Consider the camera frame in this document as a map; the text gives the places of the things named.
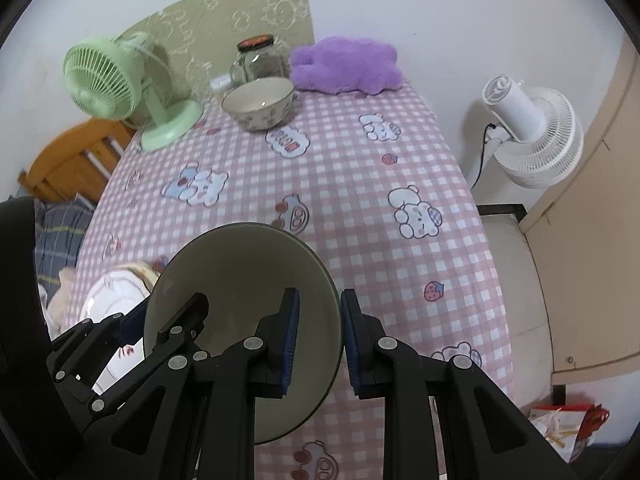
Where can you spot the glass jar with dark lid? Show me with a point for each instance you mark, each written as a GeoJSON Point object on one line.
{"type": "Point", "coordinates": [257, 62]}

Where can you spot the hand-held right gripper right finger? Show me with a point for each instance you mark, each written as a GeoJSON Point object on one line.
{"type": "Point", "coordinates": [349, 350]}

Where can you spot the wooden chair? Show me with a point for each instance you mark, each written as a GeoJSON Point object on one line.
{"type": "Point", "coordinates": [65, 160]}

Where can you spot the green desk fan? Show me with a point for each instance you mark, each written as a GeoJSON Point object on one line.
{"type": "Point", "coordinates": [100, 75]}

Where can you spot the purple plush toy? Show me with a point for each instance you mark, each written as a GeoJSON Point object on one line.
{"type": "Point", "coordinates": [345, 65]}

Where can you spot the olive patterned wall cloth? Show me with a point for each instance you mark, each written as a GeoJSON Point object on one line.
{"type": "Point", "coordinates": [210, 25]}

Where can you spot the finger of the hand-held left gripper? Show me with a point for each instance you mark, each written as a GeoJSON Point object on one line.
{"type": "Point", "coordinates": [190, 315]}
{"type": "Point", "coordinates": [132, 317]}

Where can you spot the white standing fan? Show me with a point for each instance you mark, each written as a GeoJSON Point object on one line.
{"type": "Point", "coordinates": [540, 130]}

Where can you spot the small floral ceramic bowl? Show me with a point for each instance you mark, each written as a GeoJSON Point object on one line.
{"type": "Point", "coordinates": [260, 110]}

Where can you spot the white plate with red print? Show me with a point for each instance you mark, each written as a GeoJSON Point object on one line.
{"type": "Point", "coordinates": [107, 295]}

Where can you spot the peach cloth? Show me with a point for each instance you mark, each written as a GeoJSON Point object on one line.
{"type": "Point", "coordinates": [62, 300]}

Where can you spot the small white bottle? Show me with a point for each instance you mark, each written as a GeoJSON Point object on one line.
{"type": "Point", "coordinates": [221, 82]}

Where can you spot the pink checkered tablecloth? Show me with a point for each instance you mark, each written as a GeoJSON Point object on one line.
{"type": "Point", "coordinates": [350, 210]}

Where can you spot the beige cabinet door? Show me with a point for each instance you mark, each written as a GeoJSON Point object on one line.
{"type": "Point", "coordinates": [590, 235]}

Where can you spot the blue striped bedding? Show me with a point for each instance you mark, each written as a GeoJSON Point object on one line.
{"type": "Point", "coordinates": [60, 240]}

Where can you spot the red and white plastic bag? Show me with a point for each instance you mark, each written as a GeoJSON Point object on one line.
{"type": "Point", "coordinates": [560, 425]}

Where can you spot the yellow floral plate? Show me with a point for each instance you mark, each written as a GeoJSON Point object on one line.
{"type": "Point", "coordinates": [145, 272]}

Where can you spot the wide grey ceramic bowl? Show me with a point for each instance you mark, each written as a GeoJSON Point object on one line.
{"type": "Point", "coordinates": [240, 270]}

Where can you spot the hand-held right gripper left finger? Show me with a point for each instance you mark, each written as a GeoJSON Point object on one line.
{"type": "Point", "coordinates": [290, 340]}

